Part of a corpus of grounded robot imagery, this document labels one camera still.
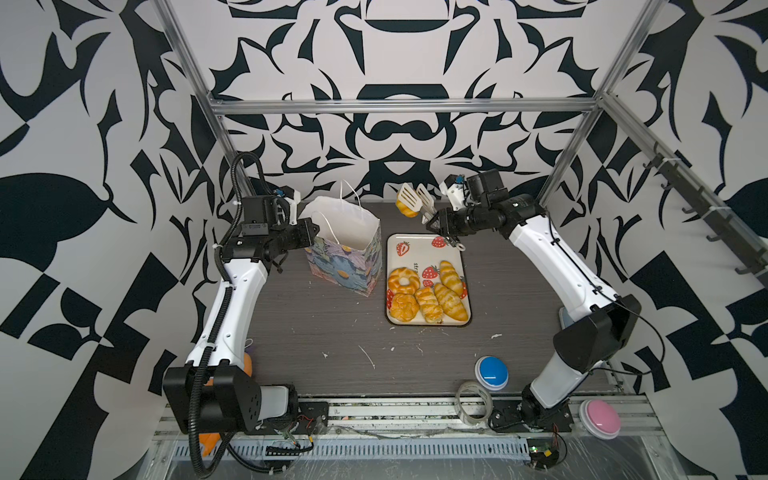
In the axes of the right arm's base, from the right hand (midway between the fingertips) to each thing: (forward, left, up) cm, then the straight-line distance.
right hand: (432, 222), depth 77 cm
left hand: (0, +30, +1) cm, 30 cm away
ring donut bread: (-2, +7, -26) cm, 27 cm away
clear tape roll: (-38, -5, -26) cm, 46 cm away
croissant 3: (-12, 0, -24) cm, 27 cm away
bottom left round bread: (-12, +7, -24) cm, 28 cm away
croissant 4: (-11, -6, -24) cm, 27 cm away
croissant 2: (-1, -8, -25) cm, 27 cm away
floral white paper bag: (-6, +22, -4) cm, 23 cm away
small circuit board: (-46, -24, -30) cm, 60 cm away
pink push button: (-40, -38, -27) cm, 62 cm away
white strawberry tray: (-1, -1, -29) cm, 29 cm away
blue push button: (-29, -15, -27) cm, 43 cm away
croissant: (+7, +7, -2) cm, 10 cm away
